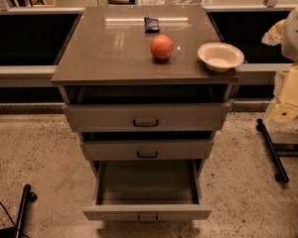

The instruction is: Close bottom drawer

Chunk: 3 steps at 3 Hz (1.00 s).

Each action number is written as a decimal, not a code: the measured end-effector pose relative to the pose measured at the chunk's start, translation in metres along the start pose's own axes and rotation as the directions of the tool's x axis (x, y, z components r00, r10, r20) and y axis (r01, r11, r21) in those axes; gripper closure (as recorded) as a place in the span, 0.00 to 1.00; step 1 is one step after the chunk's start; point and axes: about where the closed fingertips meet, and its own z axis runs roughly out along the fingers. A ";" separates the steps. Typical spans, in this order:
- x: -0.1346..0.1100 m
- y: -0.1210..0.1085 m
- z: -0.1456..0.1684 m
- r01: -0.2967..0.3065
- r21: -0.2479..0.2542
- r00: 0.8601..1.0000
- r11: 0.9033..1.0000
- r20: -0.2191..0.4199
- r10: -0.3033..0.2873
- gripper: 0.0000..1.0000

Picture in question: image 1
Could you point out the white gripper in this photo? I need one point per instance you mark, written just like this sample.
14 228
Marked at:
296 37

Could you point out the grey bottom drawer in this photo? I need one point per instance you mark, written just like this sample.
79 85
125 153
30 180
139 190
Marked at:
147 191

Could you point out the grey drawer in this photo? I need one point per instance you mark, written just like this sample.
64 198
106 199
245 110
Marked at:
147 191
187 107
118 146

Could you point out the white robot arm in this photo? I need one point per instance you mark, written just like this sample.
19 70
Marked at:
289 46

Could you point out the grey drawer cabinet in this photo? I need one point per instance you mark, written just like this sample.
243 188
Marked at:
110 47

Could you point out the grey top drawer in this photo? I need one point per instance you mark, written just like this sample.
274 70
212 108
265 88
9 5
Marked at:
187 107

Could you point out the grey middle drawer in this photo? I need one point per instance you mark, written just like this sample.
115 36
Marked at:
118 146

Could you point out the white bowl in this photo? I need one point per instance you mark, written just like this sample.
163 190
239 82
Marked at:
220 57

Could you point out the black right base leg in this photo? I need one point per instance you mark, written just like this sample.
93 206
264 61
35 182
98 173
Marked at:
277 151

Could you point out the black base leg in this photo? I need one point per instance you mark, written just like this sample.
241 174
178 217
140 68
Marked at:
277 151
17 228

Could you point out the red apple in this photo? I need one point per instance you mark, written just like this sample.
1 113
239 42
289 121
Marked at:
161 47

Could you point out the dark blue snack packet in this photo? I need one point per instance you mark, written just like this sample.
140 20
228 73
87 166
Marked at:
151 25

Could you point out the black left base leg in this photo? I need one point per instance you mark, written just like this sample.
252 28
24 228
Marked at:
17 228

